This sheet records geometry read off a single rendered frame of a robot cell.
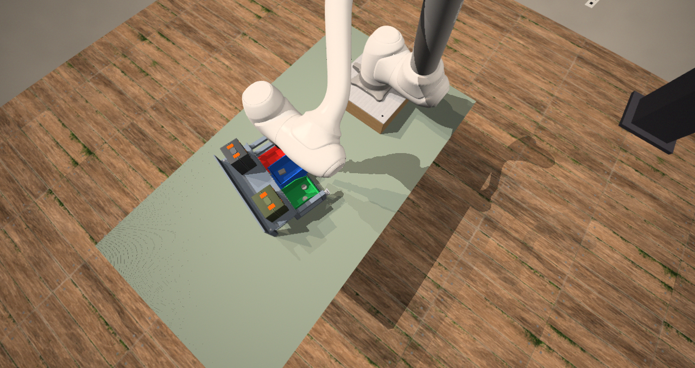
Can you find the dark grey metal shelf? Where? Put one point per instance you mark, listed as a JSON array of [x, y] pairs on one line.
[[258, 178]]

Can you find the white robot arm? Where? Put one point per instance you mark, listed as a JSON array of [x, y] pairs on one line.
[[312, 141]]

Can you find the olive green case with orange latches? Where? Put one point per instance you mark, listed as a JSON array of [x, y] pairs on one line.
[[269, 203]]

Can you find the blue bin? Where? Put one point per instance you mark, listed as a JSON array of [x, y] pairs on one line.
[[293, 171]]

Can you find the green bin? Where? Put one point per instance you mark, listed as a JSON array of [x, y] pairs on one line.
[[295, 193]]

